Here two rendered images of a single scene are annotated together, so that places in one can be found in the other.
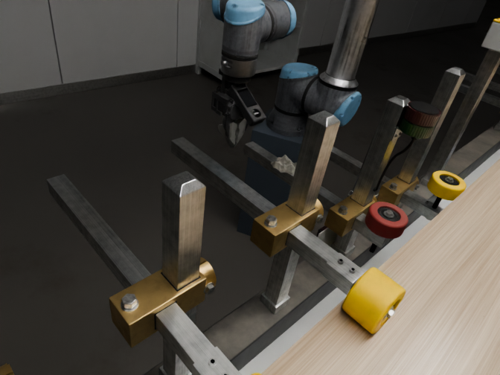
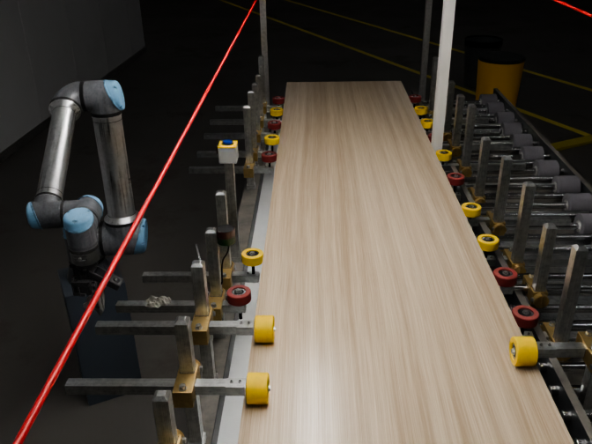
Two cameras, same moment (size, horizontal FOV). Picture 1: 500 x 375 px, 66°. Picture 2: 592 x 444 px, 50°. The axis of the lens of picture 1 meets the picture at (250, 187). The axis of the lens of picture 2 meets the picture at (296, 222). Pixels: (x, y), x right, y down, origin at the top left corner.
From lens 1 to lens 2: 1.28 m
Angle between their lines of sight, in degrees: 34
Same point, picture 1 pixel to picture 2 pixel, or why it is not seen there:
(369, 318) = (269, 335)
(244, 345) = (215, 410)
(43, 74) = not seen: outside the picture
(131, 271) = (166, 383)
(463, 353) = (308, 327)
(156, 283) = (182, 377)
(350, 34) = (118, 181)
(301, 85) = not seen: hidden behind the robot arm
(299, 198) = (203, 307)
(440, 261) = (277, 298)
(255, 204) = not seen: hidden behind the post
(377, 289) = (264, 321)
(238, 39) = (85, 240)
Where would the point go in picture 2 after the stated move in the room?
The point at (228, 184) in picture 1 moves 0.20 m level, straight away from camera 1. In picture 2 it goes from (156, 326) to (122, 299)
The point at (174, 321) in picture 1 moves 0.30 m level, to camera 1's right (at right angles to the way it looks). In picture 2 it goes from (203, 382) to (293, 335)
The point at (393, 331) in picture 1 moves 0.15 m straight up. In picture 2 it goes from (279, 337) to (277, 295)
